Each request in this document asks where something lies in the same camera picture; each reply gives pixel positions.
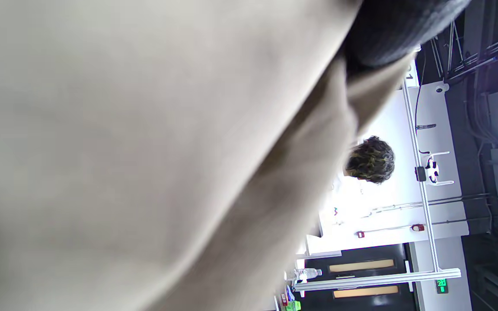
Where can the green exit sign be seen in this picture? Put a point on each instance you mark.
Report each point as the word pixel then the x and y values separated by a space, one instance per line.
pixel 442 286

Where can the silver aluminium frame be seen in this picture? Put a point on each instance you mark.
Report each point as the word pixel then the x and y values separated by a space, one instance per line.
pixel 383 280

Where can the white dome camera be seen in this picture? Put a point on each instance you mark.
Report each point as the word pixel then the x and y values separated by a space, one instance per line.
pixel 441 88

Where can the red wall alarm box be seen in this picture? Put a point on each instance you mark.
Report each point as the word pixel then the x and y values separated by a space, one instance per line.
pixel 417 227

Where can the black double door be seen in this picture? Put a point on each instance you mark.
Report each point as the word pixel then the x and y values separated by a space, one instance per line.
pixel 370 252

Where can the tan shorts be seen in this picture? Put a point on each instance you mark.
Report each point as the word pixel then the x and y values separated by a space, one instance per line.
pixel 123 151

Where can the person's left hand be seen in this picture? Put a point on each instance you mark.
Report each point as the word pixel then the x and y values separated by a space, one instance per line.
pixel 396 26

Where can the white and black headset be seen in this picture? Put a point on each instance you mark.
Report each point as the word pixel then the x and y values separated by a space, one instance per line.
pixel 430 170

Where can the clear water bottle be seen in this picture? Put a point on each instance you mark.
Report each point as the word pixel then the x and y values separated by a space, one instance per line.
pixel 305 274

